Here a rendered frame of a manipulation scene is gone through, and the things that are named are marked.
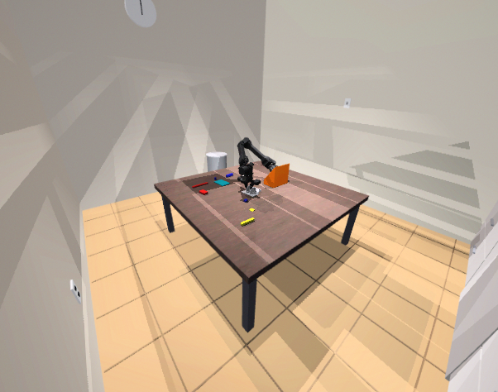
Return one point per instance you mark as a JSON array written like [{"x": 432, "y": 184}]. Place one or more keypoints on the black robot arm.
[{"x": 245, "y": 168}]

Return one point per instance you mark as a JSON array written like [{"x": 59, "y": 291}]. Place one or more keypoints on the teal rectangular plate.
[{"x": 221, "y": 182}]

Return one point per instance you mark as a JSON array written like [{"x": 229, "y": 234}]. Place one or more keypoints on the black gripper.
[{"x": 253, "y": 182}]

